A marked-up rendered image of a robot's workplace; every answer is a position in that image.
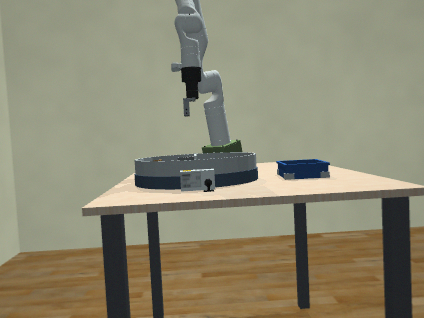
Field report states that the blue rectangular crate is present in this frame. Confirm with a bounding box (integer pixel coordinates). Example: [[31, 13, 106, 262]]
[[276, 159, 330, 180]]

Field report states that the grey round turning table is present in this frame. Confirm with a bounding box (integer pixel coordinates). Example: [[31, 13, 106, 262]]
[[134, 152, 258, 192]]

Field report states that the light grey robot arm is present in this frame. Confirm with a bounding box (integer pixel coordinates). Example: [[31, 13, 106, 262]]
[[174, 0, 231, 146]]

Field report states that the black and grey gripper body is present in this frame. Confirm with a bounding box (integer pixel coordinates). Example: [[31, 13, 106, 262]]
[[171, 54, 201, 99]]

